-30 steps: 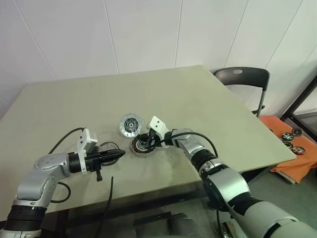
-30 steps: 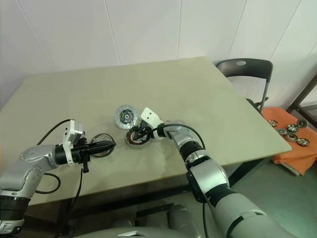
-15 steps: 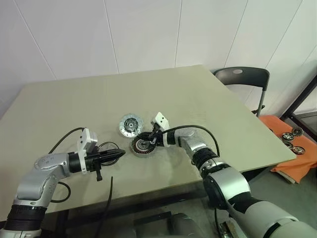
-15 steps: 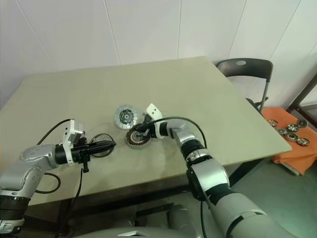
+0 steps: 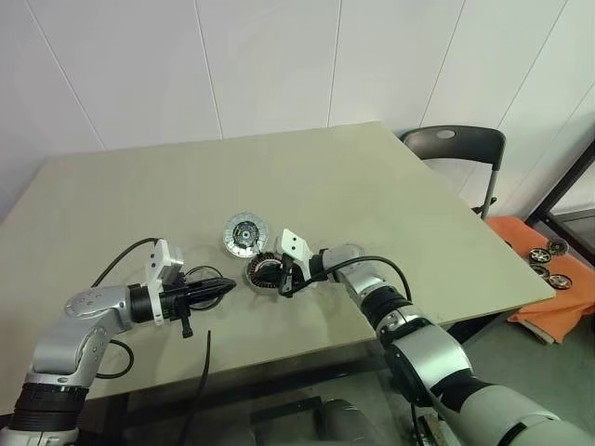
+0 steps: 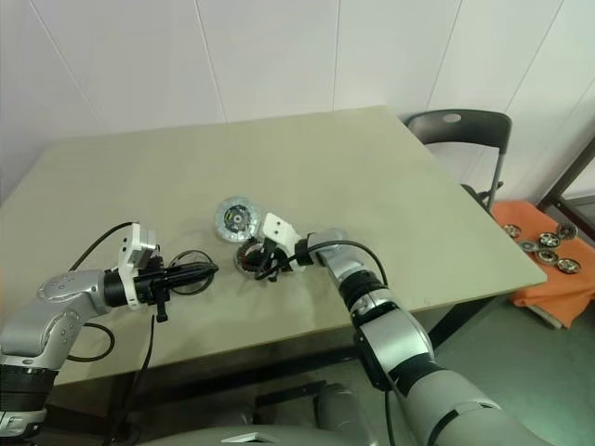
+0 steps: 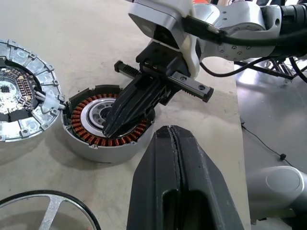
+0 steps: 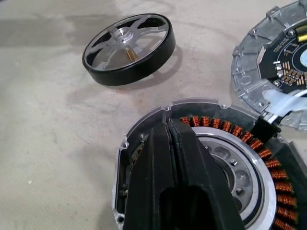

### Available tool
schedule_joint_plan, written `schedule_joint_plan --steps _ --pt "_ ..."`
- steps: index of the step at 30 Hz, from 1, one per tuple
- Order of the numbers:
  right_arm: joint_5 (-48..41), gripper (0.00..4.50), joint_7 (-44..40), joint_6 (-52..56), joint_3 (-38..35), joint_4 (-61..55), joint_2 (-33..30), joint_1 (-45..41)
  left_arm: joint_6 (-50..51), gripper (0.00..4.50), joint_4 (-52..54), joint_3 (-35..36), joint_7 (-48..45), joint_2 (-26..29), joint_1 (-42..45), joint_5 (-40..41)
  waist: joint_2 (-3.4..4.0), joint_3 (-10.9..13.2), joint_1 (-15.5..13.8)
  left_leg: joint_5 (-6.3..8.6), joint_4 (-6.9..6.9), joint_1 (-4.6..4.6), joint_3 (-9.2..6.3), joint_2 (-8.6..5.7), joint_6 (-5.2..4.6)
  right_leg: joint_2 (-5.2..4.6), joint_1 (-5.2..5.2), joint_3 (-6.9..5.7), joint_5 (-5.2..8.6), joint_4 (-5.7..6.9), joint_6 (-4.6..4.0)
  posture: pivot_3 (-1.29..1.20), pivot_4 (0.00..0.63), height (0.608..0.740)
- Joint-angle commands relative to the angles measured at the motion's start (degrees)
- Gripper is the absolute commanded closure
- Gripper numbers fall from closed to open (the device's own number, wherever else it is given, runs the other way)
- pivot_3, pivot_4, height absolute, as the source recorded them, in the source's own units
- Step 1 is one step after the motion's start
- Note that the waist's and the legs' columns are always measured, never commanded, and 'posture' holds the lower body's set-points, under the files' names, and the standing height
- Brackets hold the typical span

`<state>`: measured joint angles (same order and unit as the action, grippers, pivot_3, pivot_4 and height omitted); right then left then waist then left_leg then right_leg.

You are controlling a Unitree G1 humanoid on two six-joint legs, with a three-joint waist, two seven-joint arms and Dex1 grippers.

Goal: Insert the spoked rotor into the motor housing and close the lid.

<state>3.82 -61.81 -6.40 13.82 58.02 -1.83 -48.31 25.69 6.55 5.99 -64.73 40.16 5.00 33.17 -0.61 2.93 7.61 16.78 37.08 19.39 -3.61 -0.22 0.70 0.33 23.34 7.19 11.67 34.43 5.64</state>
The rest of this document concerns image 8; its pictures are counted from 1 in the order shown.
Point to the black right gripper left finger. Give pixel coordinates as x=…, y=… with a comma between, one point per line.
x=148, y=167

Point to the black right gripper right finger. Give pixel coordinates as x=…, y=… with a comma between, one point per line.
x=196, y=172

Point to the small dark gear part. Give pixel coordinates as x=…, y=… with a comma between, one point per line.
x=249, y=72

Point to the motor housing with copper windings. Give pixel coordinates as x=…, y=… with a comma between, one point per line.
x=266, y=182

